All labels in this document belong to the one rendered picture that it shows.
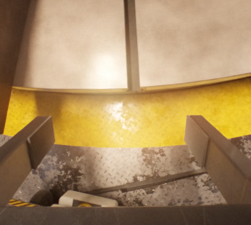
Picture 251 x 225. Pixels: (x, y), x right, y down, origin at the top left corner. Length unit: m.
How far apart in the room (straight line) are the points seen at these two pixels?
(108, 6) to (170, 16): 0.24
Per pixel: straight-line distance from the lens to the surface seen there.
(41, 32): 0.81
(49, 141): 0.17
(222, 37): 0.74
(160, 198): 1.01
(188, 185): 1.00
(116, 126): 0.94
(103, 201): 0.94
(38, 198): 1.00
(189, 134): 0.16
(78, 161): 1.02
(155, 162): 0.95
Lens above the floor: 0.93
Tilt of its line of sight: 81 degrees down
